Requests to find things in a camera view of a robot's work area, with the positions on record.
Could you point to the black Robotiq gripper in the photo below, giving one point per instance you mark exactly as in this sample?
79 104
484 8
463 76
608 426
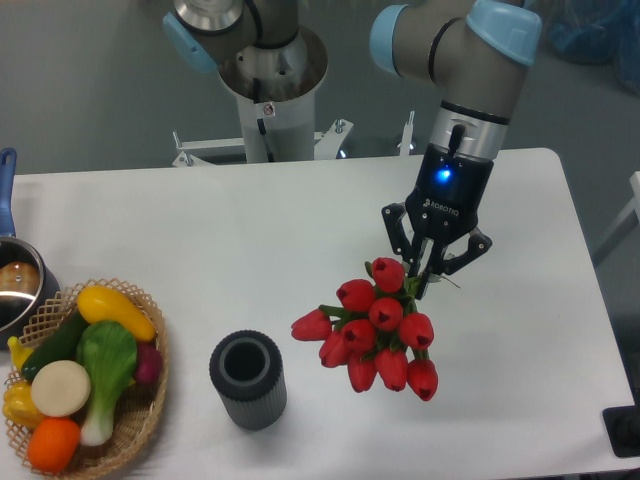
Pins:
442 207

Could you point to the red tulip bouquet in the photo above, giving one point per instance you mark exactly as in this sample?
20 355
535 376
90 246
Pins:
376 332

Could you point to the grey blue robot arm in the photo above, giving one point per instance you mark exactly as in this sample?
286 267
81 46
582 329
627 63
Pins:
477 52

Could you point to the dark grey ribbed vase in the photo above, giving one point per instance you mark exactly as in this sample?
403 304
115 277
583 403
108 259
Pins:
246 369

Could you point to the black device at table edge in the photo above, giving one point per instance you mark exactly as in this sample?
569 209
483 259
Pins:
622 426

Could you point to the blue plastic bag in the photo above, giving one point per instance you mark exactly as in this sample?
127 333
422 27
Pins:
598 32

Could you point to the woven wicker basket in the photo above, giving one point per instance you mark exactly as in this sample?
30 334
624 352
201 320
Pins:
137 413

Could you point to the green bok choy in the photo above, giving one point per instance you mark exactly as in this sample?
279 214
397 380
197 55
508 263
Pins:
108 353

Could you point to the yellow squash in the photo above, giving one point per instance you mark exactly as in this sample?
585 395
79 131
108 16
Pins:
98 303

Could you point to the dark green cucumber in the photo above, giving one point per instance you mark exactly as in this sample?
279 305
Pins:
60 345

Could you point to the orange fruit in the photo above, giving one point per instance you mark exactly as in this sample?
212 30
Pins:
53 444

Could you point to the yellow banana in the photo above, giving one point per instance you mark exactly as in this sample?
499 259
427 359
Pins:
19 353

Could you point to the yellow bell pepper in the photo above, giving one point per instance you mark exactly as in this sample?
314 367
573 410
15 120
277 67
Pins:
19 407

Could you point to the white frame at right edge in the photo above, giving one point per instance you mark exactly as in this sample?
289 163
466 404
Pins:
620 227

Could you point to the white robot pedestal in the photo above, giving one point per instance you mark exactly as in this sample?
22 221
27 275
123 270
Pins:
275 94

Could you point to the blue handled saucepan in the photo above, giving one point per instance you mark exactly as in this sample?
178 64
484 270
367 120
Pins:
26 281

